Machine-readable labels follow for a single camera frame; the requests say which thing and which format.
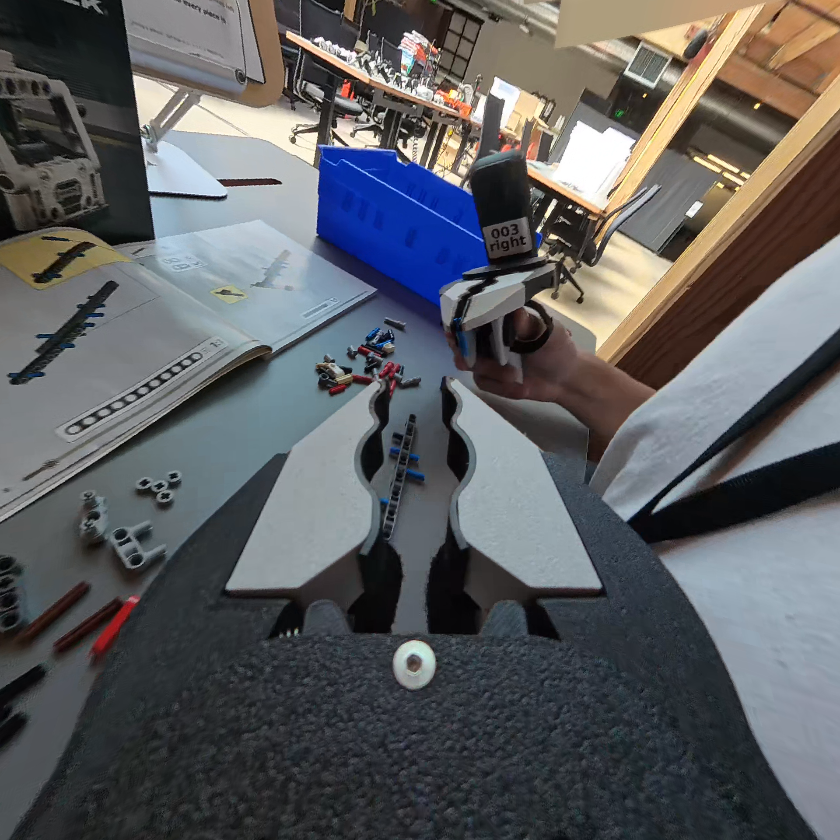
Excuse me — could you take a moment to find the wooden backing board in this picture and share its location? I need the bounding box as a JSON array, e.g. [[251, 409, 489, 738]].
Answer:
[[246, 0, 286, 109]]

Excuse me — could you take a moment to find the dark lego set box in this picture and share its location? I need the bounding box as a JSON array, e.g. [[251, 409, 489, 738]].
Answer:
[[0, 0, 155, 245]]

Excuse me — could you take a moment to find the white display board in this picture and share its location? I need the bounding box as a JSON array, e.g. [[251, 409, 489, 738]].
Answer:
[[121, 0, 266, 106]]

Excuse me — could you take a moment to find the black lego beam with pins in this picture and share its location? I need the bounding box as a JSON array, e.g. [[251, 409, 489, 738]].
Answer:
[[379, 413, 426, 540]]

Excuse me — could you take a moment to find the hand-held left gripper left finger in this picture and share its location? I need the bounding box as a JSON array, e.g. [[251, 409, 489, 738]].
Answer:
[[225, 379, 389, 634]]

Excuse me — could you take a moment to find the white metal stand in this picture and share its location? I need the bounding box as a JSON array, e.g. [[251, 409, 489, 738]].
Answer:
[[141, 88, 228, 199]]

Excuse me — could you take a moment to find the grey lego connector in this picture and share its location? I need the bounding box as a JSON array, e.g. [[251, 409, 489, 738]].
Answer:
[[108, 520, 168, 571], [79, 491, 110, 546]]

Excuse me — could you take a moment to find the white wall air vent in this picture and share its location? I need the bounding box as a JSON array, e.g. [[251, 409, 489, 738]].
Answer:
[[623, 41, 675, 88]]

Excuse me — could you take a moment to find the dark red lego axle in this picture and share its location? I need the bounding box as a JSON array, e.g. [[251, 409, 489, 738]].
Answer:
[[52, 597, 123, 655], [16, 581, 91, 644]]

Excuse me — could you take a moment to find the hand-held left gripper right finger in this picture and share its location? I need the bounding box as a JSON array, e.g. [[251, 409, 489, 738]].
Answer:
[[440, 377, 605, 634]]

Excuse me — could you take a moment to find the wooden partition panel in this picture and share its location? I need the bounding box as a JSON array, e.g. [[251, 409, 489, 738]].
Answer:
[[597, 79, 840, 389]]

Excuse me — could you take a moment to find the light wooden post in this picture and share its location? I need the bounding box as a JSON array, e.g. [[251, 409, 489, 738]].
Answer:
[[607, 0, 769, 217]]

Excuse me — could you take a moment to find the cluttered wooden work table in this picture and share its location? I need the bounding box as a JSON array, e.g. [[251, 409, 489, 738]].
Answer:
[[285, 29, 483, 175]]

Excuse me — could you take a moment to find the person's right hand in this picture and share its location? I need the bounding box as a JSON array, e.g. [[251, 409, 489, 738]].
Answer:
[[445, 308, 584, 403]]

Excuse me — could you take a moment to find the person's white shirt torso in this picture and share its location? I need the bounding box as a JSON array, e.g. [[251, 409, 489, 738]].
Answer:
[[587, 233, 840, 840]]

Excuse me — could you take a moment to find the lego instruction booklet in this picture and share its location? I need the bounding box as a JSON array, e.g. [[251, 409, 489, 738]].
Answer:
[[0, 220, 379, 526]]

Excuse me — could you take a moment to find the blue plastic bin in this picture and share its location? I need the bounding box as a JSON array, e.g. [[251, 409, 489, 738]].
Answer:
[[316, 144, 546, 309]]

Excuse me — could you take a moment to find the pile of small mixed pins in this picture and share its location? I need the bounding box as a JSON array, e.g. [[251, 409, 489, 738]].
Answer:
[[315, 317, 424, 396]]

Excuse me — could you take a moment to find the wooden desk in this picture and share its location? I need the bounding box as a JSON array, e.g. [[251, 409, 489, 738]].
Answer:
[[525, 161, 611, 217]]

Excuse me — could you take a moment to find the black mesh office chair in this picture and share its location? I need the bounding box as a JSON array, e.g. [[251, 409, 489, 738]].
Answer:
[[541, 185, 664, 304]]

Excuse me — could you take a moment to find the stack of grey lego beams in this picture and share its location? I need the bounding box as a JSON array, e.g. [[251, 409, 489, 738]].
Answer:
[[0, 554, 30, 632]]

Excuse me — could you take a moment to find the person's right forearm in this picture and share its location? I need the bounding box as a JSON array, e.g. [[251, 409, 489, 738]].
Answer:
[[558, 357, 659, 463]]

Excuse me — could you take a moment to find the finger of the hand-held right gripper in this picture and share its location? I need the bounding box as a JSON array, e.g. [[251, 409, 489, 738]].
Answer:
[[463, 262, 560, 328], [440, 276, 490, 330]]

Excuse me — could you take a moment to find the black harness strap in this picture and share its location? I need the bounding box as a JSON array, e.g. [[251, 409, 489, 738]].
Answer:
[[630, 322, 840, 526], [630, 443, 840, 546]]

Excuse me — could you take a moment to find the bright white screen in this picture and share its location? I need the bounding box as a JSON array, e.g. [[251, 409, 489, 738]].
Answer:
[[561, 123, 641, 198]]

